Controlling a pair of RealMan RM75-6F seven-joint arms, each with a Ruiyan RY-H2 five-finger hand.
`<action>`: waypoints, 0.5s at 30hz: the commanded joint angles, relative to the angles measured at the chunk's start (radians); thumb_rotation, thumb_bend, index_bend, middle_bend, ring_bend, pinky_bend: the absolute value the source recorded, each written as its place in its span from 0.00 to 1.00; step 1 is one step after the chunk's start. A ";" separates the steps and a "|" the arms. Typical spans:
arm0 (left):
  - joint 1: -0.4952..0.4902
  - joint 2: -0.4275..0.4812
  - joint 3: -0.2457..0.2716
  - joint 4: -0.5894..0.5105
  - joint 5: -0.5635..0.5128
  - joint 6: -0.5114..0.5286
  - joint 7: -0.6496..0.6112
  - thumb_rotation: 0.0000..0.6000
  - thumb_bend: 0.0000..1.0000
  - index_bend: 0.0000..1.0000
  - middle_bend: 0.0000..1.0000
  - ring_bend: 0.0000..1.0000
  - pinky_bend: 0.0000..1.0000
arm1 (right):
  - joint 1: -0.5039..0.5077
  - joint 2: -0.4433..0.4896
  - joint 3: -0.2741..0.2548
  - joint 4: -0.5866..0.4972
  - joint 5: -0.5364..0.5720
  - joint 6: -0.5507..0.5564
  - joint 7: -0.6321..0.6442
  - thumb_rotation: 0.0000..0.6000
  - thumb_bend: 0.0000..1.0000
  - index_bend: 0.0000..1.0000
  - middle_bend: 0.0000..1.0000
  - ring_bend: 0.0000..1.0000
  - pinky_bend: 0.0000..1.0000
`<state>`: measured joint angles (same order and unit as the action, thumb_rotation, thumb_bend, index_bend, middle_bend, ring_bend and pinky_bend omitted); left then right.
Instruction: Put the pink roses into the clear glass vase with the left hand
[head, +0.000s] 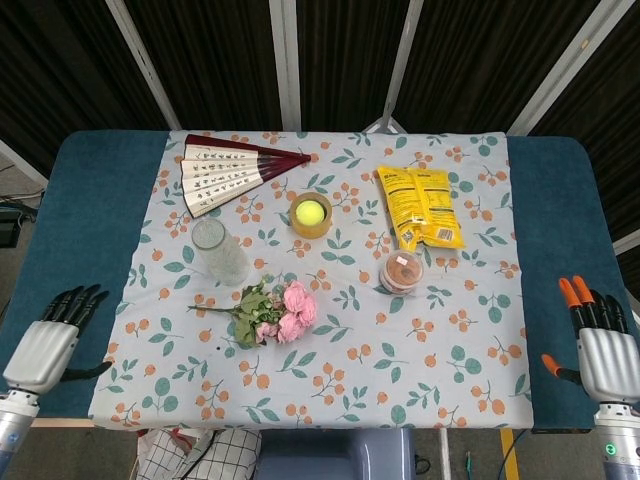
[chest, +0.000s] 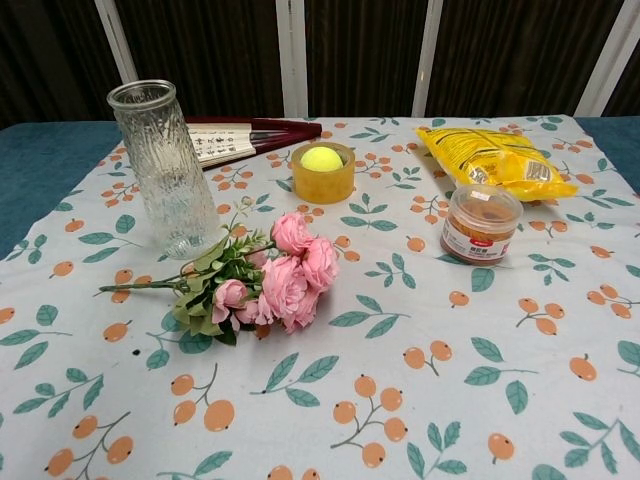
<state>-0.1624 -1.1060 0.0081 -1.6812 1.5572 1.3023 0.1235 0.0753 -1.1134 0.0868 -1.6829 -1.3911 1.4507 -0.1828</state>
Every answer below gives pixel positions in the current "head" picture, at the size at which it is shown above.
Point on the right silver orange-tipped robot hand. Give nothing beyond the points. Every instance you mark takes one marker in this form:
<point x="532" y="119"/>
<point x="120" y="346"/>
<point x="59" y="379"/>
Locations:
<point x="607" y="360"/>

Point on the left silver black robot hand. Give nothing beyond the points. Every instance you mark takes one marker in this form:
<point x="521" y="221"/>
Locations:
<point x="45" y="350"/>

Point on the pink rose bouquet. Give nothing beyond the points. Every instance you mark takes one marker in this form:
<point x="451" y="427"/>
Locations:
<point x="295" y="312"/>

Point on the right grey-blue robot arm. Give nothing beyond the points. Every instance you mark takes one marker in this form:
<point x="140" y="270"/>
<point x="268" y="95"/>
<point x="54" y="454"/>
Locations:
<point x="620" y="445"/>

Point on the textured clear glass vase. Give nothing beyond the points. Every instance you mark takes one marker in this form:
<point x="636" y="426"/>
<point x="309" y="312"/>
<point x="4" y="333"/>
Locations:
<point x="225" y="257"/>

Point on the black box on floor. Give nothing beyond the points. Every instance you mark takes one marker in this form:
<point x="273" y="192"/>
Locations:
<point x="9" y="227"/>

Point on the teal velvet table cover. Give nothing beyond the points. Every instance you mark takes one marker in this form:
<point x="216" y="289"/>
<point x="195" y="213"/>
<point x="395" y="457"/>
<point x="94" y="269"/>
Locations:
<point x="95" y="225"/>

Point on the white checkered bag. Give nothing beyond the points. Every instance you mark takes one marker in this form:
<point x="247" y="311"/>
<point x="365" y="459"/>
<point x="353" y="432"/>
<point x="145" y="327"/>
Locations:
<point x="230" y="455"/>

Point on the clear plastic snack jar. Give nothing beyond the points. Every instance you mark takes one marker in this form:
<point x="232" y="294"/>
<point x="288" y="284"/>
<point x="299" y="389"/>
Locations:
<point x="402" y="275"/>

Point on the yellow snack bag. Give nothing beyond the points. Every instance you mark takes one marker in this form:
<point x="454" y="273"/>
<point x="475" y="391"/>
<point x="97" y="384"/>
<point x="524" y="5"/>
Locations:
<point x="425" y="205"/>

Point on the calligraphy folding fan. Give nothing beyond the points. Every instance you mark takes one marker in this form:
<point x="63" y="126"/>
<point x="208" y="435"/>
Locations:
<point x="220" y="175"/>

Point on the floral print tablecloth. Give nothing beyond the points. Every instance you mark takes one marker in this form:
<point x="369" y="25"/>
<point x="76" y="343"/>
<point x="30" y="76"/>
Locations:
<point x="350" y="350"/>

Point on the grey-blue robot torso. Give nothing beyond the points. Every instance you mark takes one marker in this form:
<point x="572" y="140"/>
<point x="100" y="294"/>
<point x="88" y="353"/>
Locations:
<point x="335" y="457"/>

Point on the yellow clear tape roll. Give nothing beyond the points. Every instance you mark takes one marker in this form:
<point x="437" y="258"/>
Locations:
<point x="310" y="232"/>

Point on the yellow-green tennis ball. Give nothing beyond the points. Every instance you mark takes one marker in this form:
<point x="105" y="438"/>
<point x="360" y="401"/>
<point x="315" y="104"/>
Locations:
<point x="310" y="212"/>

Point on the white frame bar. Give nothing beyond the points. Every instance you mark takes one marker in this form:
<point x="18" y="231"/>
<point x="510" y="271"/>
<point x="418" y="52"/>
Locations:
<point x="627" y="244"/>
<point x="22" y="162"/>

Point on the white frame post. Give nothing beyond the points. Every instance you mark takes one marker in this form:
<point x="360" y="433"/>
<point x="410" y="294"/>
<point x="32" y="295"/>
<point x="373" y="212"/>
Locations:
<point x="400" y="65"/>
<point x="285" y="65"/>
<point x="565" y="65"/>
<point x="142" y="65"/>

